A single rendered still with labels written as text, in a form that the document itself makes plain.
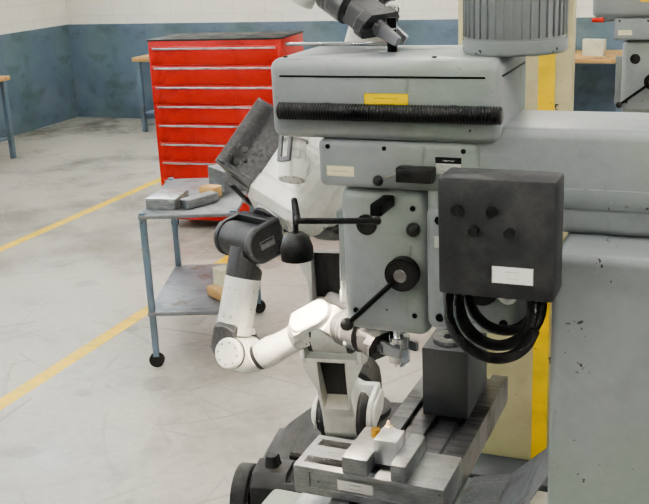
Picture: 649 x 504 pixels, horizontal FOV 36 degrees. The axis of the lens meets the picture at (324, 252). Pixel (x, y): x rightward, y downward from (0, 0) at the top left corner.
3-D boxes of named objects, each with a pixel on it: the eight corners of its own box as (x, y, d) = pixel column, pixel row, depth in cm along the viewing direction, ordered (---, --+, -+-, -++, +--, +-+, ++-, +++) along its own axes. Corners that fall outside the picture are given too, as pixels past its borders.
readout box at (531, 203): (436, 296, 173) (434, 177, 167) (450, 279, 181) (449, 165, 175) (552, 307, 166) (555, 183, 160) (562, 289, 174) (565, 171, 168)
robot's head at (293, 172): (284, 186, 244) (275, 175, 236) (288, 147, 246) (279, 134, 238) (310, 187, 243) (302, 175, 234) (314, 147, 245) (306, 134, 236)
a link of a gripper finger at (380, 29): (396, 49, 201) (374, 32, 203) (402, 35, 199) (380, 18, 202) (391, 49, 200) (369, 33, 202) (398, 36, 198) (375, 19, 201)
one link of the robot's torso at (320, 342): (311, 342, 306) (307, 192, 296) (367, 345, 302) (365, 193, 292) (298, 358, 292) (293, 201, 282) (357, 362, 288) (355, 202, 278)
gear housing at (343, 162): (317, 186, 205) (315, 138, 202) (359, 161, 226) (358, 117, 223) (478, 195, 192) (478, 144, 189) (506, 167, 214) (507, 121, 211)
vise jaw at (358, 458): (341, 472, 220) (341, 456, 218) (365, 441, 233) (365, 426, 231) (367, 477, 217) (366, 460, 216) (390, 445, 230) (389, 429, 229)
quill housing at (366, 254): (343, 330, 215) (336, 185, 205) (375, 298, 233) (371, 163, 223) (428, 340, 208) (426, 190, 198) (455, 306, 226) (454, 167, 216)
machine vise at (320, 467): (294, 491, 226) (291, 448, 223) (320, 460, 239) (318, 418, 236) (444, 519, 213) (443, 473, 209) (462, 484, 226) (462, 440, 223)
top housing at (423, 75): (270, 138, 205) (265, 57, 200) (320, 115, 228) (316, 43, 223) (499, 146, 187) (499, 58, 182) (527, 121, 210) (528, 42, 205)
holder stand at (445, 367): (422, 414, 260) (421, 342, 254) (444, 379, 279) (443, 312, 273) (468, 419, 256) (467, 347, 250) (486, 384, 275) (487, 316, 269)
